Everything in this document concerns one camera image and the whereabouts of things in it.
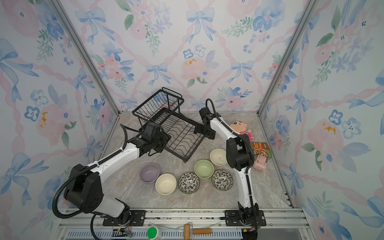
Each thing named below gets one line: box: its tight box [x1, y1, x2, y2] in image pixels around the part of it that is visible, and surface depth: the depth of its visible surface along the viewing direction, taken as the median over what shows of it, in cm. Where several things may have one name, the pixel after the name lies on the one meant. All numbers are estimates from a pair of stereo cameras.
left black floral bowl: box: [178, 172, 200, 195], surface depth 85 cm
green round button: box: [147, 226, 162, 240], surface depth 64 cm
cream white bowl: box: [155, 173, 177, 196], surface depth 84 cm
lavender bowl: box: [139, 163, 160, 184], surface depth 86 cm
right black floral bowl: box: [211, 169, 234, 191], surface depth 86 cm
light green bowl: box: [194, 159, 215, 179], surface depth 90 cm
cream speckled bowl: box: [209, 148, 228, 166], surface depth 94 cm
